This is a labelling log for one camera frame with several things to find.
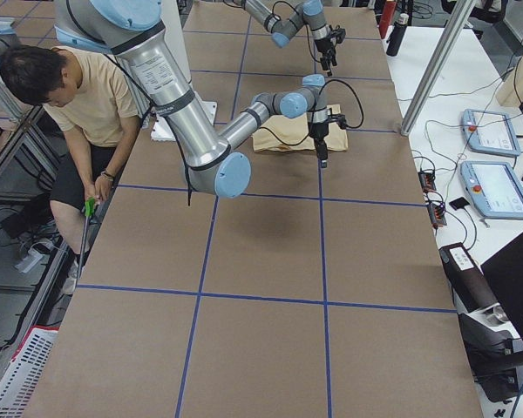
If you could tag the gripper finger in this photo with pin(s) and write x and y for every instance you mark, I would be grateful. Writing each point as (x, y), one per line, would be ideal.
(331, 57)
(319, 146)
(325, 62)
(324, 156)

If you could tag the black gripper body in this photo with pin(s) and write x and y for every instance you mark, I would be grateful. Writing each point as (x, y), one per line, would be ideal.
(318, 131)
(323, 47)

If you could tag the cream long sleeve shirt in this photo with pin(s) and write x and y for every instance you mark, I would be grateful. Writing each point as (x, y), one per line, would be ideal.
(281, 134)

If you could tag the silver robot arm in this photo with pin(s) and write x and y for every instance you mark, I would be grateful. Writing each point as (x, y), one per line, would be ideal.
(134, 31)
(307, 14)

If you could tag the black water bottle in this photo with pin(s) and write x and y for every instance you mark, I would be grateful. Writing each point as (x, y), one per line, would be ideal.
(397, 34)

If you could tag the red bottle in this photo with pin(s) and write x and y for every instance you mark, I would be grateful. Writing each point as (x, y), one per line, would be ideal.
(387, 15)

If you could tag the far teach pendant tablet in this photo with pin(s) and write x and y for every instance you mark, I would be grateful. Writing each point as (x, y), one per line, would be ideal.
(490, 132)

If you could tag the teach pendant tablet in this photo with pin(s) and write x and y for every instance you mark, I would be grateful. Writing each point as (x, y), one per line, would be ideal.
(490, 132)
(493, 189)

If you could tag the near teach pendant tablet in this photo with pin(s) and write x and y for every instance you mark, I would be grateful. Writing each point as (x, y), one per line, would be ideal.
(493, 189)

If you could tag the black monitor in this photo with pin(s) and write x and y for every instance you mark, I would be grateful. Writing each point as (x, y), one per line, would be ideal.
(504, 275)

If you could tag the person in beige shirt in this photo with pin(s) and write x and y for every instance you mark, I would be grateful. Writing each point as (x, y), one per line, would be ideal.
(87, 95)

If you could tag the white plastic basket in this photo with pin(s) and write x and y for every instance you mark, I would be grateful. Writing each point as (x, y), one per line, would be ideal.
(25, 369)

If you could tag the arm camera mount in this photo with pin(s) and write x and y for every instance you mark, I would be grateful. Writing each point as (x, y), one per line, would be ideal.
(337, 35)

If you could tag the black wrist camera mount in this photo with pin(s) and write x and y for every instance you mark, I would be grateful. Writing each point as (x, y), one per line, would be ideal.
(338, 119)

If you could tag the aluminium frame post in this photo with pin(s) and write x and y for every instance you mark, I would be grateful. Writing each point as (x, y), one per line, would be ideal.
(446, 42)

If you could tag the green handled tool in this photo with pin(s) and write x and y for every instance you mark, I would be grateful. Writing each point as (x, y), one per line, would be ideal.
(89, 210)

